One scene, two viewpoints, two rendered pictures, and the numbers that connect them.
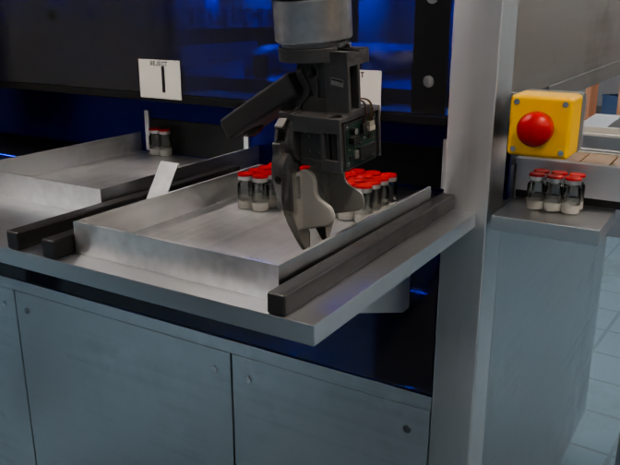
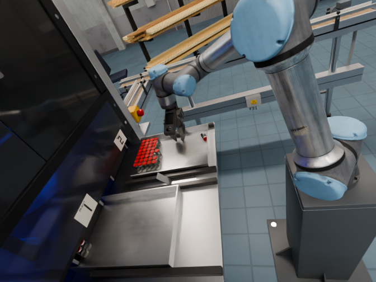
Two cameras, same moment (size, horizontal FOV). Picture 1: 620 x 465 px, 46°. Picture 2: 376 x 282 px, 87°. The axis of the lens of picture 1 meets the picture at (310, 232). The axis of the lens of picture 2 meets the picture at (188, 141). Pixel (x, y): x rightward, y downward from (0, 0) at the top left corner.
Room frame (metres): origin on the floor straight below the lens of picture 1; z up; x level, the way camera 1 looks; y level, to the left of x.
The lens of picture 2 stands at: (0.89, 0.76, 1.47)
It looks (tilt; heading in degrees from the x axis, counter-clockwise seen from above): 38 degrees down; 257
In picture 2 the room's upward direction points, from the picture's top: 23 degrees counter-clockwise
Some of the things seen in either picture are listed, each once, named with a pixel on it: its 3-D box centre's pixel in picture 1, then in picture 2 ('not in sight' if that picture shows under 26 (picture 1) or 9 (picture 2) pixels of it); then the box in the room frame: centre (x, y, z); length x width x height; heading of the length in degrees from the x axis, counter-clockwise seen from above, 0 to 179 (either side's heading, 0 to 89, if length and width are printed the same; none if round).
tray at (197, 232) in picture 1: (268, 217); (172, 150); (0.81, 0.05, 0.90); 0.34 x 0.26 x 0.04; 148
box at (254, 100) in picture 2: not in sight; (253, 100); (-0.05, -0.47, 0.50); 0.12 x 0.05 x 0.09; 149
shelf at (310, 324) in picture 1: (181, 210); (160, 186); (0.94, 0.17, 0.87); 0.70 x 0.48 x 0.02; 59
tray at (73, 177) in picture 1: (124, 166); (130, 225); (1.09, 0.28, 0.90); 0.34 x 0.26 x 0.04; 149
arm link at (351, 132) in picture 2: not in sight; (337, 141); (0.40, 0.50, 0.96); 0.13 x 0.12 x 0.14; 21
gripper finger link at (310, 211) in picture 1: (312, 213); (183, 131); (0.72, 0.00, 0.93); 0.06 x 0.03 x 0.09; 52
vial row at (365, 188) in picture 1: (307, 195); (154, 153); (0.89, 0.00, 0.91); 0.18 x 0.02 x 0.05; 58
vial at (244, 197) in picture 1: (245, 190); (155, 164); (0.91, 0.08, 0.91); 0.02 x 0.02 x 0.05
